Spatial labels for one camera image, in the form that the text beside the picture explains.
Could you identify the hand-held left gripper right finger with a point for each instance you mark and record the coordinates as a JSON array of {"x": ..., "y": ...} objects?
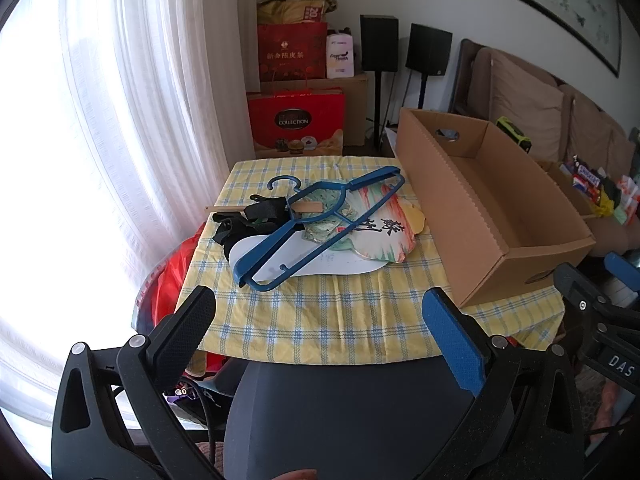
[{"x": 452, "y": 340}]

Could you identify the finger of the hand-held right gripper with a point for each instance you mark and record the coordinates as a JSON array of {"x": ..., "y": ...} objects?
[
  {"x": 572, "y": 282},
  {"x": 622, "y": 265}
]

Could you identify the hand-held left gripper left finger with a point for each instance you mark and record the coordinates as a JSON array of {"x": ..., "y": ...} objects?
[{"x": 185, "y": 325}]

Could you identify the black cloth bag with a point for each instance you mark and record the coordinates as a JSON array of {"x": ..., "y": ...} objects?
[{"x": 237, "y": 230}]

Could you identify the painted paper fan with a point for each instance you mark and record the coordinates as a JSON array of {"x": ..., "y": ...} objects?
[{"x": 385, "y": 240}]

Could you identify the large cardboard box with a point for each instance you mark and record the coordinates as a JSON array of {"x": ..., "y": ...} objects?
[{"x": 450, "y": 200}]

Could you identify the blue plastic hanger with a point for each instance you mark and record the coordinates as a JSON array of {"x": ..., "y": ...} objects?
[{"x": 350, "y": 181}]

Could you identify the brown sofa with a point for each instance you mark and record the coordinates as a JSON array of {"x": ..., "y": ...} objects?
[{"x": 615, "y": 235}]

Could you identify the red plastic bag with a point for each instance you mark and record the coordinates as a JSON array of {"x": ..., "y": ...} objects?
[{"x": 175, "y": 270}]

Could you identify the yellow plastic bag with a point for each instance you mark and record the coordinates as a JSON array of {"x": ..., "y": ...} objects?
[{"x": 605, "y": 202}]

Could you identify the orange white plastic bag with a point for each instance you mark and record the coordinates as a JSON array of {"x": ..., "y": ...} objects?
[{"x": 629, "y": 187}]

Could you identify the dark green cloth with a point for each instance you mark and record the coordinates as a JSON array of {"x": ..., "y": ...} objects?
[{"x": 607, "y": 187}]

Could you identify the red blue snack packet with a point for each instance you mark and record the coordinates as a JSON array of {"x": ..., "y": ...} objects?
[{"x": 587, "y": 177}]

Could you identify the small cardboard tray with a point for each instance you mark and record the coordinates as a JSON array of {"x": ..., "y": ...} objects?
[{"x": 565, "y": 185}]

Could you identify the brown sofa cushion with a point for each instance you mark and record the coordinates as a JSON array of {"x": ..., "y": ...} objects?
[
  {"x": 625, "y": 152},
  {"x": 587, "y": 132},
  {"x": 525, "y": 105}
]

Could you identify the yellow checkered tablecloth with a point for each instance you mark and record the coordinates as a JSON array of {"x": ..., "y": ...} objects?
[{"x": 325, "y": 315}]

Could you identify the white sheer curtain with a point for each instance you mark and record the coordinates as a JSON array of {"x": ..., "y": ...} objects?
[{"x": 125, "y": 110}]

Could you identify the black speaker stand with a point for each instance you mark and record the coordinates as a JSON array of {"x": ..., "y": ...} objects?
[
  {"x": 378, "y": 110},
  {"x": 423, "y": 92}
]

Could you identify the red gift box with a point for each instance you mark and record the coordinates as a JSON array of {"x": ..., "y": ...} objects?
[{"x": 295, "y": 110}]

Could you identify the brown cardboard box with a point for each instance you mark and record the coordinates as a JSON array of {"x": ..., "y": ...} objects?
[{"x": 357, "y": 110}]

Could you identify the black speaker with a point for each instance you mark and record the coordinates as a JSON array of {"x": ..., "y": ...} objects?
[
  {"x": 429, "y": 50},
  {"x": 379, "y": 42}
]

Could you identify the dark red tea box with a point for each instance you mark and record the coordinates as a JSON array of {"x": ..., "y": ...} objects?
[{"x": 292, "y": 42}]

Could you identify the white tissue pack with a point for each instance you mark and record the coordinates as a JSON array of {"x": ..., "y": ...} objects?
[{"x": 340, "y": 57}]

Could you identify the gold bag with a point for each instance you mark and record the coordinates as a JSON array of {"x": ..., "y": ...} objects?
[{"x": 290, "y": 10}]

